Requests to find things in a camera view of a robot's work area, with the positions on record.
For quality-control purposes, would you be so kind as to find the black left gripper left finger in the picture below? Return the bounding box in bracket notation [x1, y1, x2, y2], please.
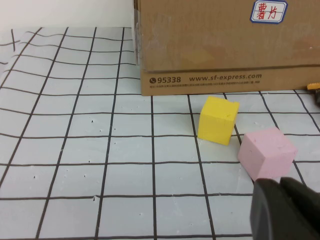
[249, 177, 299, 240]

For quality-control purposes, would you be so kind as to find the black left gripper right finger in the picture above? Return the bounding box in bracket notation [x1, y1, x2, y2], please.
[279, 176, 320, 240]

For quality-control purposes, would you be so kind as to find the pink foam cube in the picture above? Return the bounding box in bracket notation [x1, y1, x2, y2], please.
[237, 126, 298, 182]

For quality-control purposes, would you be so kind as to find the yellow foam cube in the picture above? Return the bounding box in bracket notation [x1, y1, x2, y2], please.
[197, 96, 240, 146]

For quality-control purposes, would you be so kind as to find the yellow and black object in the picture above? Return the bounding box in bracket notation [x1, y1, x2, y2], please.
[306, 82, 320, 107]

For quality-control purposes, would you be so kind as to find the cardboard box with label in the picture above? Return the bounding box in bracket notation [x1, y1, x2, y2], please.
[136, 0, 320, 97]

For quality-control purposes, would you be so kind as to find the white grid-lined mat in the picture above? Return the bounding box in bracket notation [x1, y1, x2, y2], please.
[0, 26, 320, 240]

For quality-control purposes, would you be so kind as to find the white blue-bordered label sticker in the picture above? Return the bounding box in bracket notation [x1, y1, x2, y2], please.
[249, 0, 288, 24]

